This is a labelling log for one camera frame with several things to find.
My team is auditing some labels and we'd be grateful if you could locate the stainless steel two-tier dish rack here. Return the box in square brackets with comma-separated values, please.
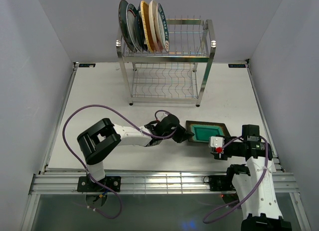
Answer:
[116, 18, 217, 107]

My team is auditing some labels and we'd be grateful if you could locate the dark blue leaf-shaped dish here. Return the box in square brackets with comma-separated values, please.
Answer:
[134, 8, 148, 51]

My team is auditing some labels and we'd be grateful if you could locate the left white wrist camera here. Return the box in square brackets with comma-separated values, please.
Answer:
[155, 111, 170, 121]

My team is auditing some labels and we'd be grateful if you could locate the square bamboo-pattern tray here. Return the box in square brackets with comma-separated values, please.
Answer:
[140, 0, 155, 53]

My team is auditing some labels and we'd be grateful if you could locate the large dark teal round plate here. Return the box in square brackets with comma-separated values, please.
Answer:
[118, 0, 136, 52]

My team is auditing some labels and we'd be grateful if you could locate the dark square plate gold rim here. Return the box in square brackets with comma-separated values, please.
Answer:
[186, 120, 230, 142]

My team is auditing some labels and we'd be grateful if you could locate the green square dish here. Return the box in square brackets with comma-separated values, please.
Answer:
[189, 124, 224, 143]

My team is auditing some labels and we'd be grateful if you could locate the white plate navy lettered rim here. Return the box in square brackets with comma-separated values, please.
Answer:
[156, 3, 169, 52]

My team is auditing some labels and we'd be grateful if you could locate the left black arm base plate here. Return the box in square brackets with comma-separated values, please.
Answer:
[76, 175, 122, 193]

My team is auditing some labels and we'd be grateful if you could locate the aluminium front rail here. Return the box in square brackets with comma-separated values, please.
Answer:
[29, 173, 300, 196]

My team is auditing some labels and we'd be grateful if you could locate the pink cream floral round plate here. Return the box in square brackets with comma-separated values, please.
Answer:
[149, 0, 162, 52]

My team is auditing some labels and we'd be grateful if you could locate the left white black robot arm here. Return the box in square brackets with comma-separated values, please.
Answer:
[77, 114, 194, 191]

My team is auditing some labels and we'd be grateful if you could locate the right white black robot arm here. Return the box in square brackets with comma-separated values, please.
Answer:
[207, 124, 292, 231]

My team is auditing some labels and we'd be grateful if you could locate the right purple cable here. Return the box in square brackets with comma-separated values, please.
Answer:
[202, 136, 273, 225]

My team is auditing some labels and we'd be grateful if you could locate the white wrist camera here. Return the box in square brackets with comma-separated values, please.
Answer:
[155, 111, 170, 121]
[208, 136, 224, 154]

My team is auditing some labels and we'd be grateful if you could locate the white plate green red rim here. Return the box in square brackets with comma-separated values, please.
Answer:
[126, 3, 141, 51]

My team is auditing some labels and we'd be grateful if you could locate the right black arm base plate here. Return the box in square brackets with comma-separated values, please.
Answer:
[207, 175, 235, 191]

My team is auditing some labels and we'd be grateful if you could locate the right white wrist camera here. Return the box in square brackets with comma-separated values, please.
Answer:
[208, 136, 224, 154]

